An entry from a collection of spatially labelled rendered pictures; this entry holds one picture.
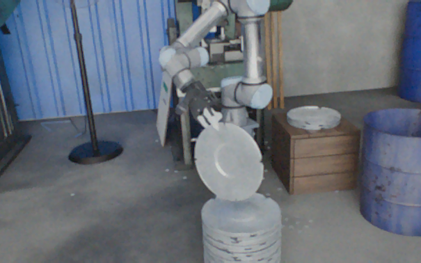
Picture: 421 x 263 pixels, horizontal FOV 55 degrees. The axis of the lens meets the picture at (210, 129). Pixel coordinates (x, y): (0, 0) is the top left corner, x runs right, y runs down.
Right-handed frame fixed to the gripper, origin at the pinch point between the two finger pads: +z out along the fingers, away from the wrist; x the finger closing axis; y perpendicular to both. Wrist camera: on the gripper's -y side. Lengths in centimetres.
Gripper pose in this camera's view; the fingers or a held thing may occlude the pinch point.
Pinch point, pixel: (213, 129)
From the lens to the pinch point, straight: 144.6
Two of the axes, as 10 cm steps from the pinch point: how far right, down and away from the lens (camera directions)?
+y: 6.6, -2.8, 7.0
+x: -5.0, 5.3, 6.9
